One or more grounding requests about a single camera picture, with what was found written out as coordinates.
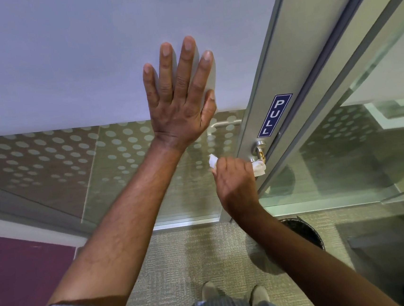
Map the person's right hand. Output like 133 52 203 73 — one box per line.
210 153 263 222

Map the person's left hand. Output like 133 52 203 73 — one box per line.
139 33 223 156

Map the white wiping cloth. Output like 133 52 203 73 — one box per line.
207 148 268 182

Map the person's right forearm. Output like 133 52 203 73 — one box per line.
229 192 400 306

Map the person's left forearm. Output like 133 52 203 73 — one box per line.
32 136 204 306

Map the blue door sign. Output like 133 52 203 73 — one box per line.
253 93 297 139

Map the frosted glass door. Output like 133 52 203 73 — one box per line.
0 0 393 246

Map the black waste bin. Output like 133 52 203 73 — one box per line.
279 214 326 255

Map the glass partition panel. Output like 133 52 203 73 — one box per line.
243 7 404 218

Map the person's left shoe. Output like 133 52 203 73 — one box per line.
200 281 220 302

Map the person's shoe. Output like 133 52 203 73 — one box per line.
200 281 220 302
248 284 271 306

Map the person's right shoe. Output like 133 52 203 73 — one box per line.
248 284 271 306

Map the silver door handle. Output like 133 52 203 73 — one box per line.
248 139 270 166

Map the grey metal door frame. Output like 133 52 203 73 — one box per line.
238 0 404 195

